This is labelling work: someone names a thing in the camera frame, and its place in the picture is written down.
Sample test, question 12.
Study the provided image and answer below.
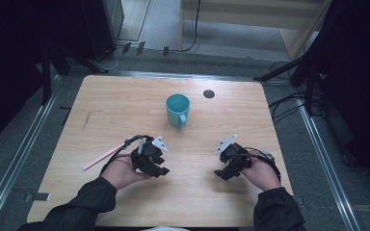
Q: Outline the bundle of black floor cables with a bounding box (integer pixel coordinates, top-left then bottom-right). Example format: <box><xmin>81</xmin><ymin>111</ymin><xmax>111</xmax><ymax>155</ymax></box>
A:
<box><xmin>268</xmin><ymin>60</ymin><xmax>306</xmax><ymax>125</ymax></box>

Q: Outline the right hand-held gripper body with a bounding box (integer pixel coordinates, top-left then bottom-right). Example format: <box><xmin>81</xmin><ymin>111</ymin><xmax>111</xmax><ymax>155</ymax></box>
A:
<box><xmin>213</xmin><ymin>133</ymin><xmax>253</xmax><ymax>174</ymax></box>

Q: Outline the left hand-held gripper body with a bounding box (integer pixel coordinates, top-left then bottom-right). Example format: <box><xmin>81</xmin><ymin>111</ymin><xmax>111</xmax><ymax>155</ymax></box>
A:
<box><xmin>130</xmin><ymin>135</ymin><xmax>170</xmax><ymax>172</ymax></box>

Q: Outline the dark cabinet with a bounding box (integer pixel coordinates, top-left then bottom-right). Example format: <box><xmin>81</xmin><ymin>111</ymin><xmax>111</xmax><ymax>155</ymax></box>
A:
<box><xmin>78</xmin><ymin>0</ymin><xmax>125</xmax><ymax>63</ymax></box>

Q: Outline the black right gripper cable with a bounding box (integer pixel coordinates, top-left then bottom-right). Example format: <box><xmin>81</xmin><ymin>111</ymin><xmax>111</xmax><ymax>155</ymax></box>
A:
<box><xmin>245</xmin><ymin>146</ymin><xmax>282</xmax><ymax>182</ymax></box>

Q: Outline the teal mug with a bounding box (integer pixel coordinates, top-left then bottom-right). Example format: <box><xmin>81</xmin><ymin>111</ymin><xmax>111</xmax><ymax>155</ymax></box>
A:
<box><xmin>165</xmin><ymin>92</ymin><xmax>192</xmax><ymax>129</ymax></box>

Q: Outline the light wooden partition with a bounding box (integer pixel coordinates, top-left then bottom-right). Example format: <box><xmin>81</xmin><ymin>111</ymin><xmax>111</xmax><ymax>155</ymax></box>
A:
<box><xmin>178</xmin><ymin>0</ymin><xmax>333</xmax><ymax>62</ymax></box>

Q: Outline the black hanging cable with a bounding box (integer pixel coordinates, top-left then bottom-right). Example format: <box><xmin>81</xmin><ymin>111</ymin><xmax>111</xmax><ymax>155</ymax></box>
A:
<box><xmin>178</xmin><ymin>0</ymin><xmax>202</xmax><ymax>53</ymax></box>

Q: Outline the person's left hand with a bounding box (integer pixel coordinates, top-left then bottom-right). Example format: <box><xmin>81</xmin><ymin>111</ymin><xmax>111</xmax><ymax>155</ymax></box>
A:
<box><xmin>100</xmin><ymin>155</ymin><xmax>152</xmax><ymax>191</ymax></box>

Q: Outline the metal floor rail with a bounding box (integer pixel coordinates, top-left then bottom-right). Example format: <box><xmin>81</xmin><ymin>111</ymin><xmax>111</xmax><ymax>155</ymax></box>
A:
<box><xmin>86</xmin><ymin>70</ymin><xmax>292</xmax><ymax>85</ymax></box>
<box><xmin>297</xmin><ymin>95</ymin><xmax>363</xmax><ymax>231</ymax></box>
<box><xmin>0</xmin><ymin>74</ymin><xmax>61</xmax><ymax>231</ymax></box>

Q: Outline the black stand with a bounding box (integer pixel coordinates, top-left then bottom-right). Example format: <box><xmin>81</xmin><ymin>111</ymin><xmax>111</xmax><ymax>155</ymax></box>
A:
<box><xmin>40</xmin><ymin>46</ymin><xmax>53</xmax><ymax>106</ymax></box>
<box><xmin>253</xmin><ymin>52</ymin><xmax>322</xmax><ymax>117</ymax></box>

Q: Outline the white floor cable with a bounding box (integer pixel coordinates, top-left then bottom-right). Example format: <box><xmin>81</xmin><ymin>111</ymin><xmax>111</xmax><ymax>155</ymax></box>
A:
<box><xmin>92</xmin><ymin>47</ymin><xmax>119</xmax><ymax>73</ymax></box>

